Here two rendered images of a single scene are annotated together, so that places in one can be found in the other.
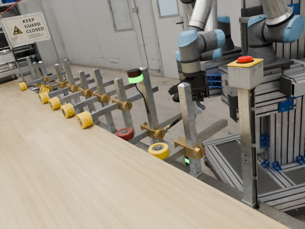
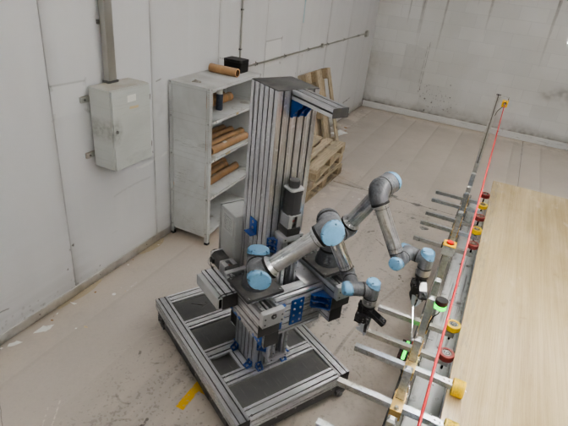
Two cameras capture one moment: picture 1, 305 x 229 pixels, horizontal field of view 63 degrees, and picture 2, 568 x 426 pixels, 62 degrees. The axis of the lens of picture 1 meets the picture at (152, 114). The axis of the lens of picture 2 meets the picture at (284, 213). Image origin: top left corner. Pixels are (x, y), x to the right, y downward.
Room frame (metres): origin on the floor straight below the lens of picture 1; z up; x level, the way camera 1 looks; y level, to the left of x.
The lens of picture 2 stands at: (2.80, 1.18, 2.58)
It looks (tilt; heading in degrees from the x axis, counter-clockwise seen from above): 28 degrees down; 237
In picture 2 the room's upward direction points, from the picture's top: 6 degrees clockwise
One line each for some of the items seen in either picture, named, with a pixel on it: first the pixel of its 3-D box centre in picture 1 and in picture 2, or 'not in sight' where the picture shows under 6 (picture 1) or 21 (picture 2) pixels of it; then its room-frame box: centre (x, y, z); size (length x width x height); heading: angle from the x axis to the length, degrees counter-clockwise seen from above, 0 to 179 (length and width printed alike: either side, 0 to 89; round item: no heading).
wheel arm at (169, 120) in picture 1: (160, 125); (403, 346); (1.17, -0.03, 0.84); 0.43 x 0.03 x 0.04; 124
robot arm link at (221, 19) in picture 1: (220, 25); (258, 258); (1.78, -0.58, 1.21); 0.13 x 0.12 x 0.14; 65
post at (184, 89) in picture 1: (191, 138); (428, 313); (0.89, -0.14, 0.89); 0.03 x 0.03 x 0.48; 34
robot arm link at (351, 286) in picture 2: not in sight; (352, 286); (1.38, -0.27, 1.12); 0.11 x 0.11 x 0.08; 65
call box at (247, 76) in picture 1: (245, 74); (448, 248); (0.68, -0.28, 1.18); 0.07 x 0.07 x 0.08; 34
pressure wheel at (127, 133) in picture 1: (126, 141); (444, 359); (1.05, 0.14, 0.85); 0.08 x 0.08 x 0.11
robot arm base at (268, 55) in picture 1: (260, 52); (329, 253); (1.28, -0.62, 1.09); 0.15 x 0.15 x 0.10
